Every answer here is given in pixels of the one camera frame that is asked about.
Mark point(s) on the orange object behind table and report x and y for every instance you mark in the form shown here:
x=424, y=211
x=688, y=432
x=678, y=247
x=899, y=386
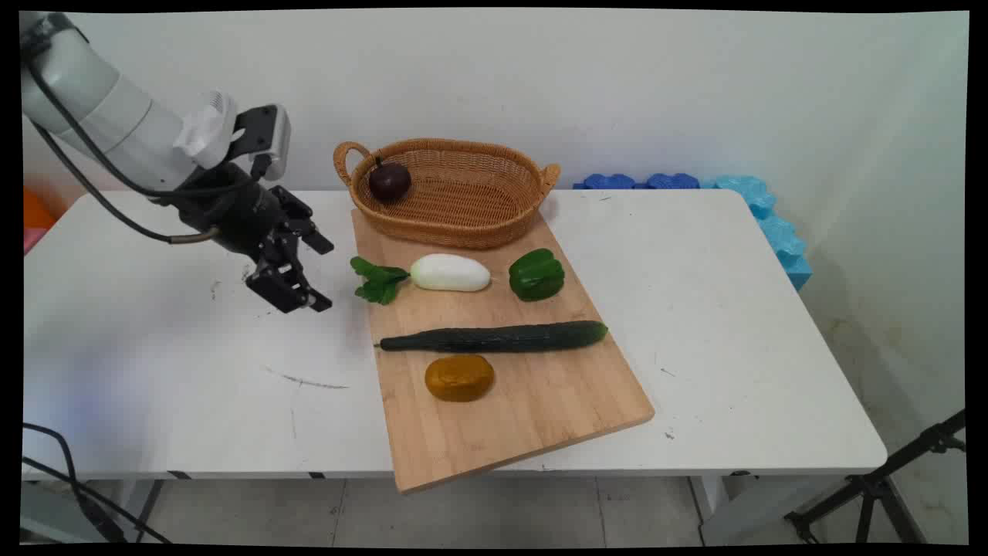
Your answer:
x=35, y=212

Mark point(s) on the long dark green cucumber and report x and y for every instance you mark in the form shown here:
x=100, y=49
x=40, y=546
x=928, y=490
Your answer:
x=494, y=338

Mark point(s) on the grey table leg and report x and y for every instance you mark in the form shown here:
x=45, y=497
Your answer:
x=137, y=506

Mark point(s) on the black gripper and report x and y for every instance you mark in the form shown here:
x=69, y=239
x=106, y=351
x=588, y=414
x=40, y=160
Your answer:
x=231, y=212

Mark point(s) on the dark purple round fruit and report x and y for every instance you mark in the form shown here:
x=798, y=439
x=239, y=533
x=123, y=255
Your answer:
x=390, y=181

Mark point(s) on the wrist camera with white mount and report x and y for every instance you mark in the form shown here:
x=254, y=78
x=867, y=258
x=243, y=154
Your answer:
x=258, y=139

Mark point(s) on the woven wicker basket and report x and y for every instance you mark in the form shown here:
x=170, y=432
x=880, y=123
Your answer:
x=455, y=193

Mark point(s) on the light blue foam mat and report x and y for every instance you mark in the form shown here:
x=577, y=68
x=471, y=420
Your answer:
x=776, y=228

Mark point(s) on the white radish with green leaves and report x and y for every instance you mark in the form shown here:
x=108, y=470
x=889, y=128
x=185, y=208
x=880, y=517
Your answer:
x=448, y=274

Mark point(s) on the dark blue foam block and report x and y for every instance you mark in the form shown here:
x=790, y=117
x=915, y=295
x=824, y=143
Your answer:
x=608, y=181
x=671, y=181

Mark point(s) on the black tripod stand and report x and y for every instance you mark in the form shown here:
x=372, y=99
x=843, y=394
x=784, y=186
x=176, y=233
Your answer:
x=880, y=486

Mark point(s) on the white table leg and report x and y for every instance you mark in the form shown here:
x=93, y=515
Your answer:
x=722, y=506

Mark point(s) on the bamboo cutting board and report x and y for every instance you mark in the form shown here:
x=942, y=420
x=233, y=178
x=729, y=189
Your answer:
x=502, y=363

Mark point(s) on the brown potato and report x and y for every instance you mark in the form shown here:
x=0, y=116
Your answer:
x=459, y=378

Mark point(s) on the green bell pepper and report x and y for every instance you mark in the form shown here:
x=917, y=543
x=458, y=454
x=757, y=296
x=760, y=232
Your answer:
x=536, y=276

